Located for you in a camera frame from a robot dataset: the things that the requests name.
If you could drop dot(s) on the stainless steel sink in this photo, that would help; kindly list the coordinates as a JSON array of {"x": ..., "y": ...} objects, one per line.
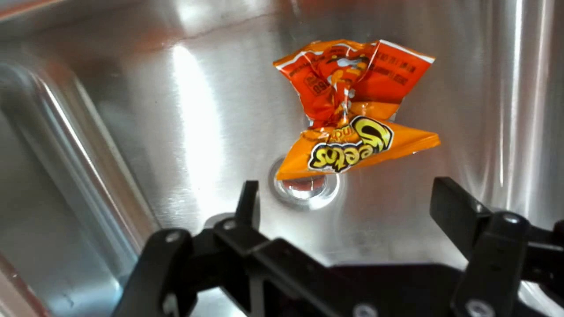
[{"x": 176, "y": 132}]

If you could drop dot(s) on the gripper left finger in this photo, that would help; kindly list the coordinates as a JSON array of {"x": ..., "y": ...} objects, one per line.
[{"x": 238, "y": 251}]

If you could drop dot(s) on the orange snack packet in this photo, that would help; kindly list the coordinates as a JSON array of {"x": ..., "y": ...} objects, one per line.
[{"x": 352, "y": 110}]

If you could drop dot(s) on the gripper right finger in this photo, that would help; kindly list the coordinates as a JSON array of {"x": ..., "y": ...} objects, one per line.
[{"x": 493, "y": 251}]

